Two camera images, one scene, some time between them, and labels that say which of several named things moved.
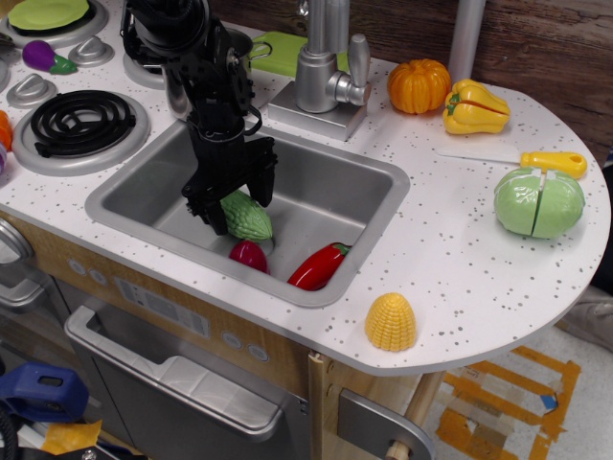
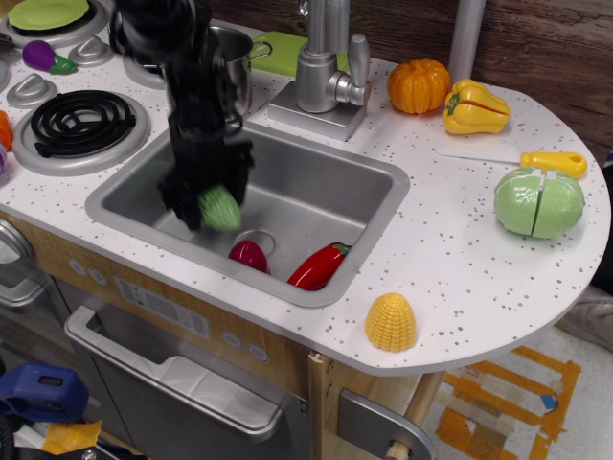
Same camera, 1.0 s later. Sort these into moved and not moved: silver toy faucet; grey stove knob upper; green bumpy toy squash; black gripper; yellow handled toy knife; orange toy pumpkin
Moved: green bumpy toy squash; black gripper
Not moved: silver toy faucet; grey stove knob upper; yellow handled toy knife; orange toy pumpkin
